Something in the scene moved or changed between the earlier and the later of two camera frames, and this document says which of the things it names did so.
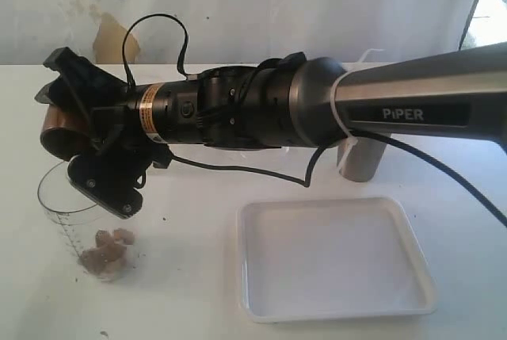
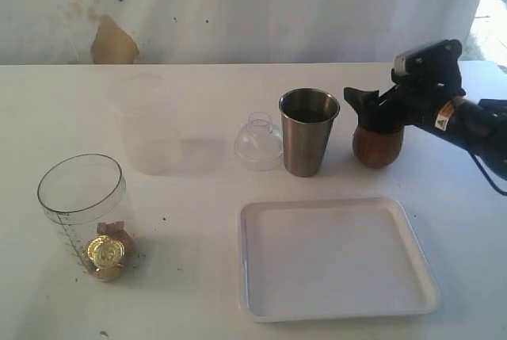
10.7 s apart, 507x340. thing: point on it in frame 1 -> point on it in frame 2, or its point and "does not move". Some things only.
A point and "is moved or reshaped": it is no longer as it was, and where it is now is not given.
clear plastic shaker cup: x=104 y=244 does not move
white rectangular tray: x=307 y=257 does not move
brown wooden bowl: x=63 y=133 -> x=377 y=150
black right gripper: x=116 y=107 -> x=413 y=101
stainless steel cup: x=364 y=160 is moved or reshaped
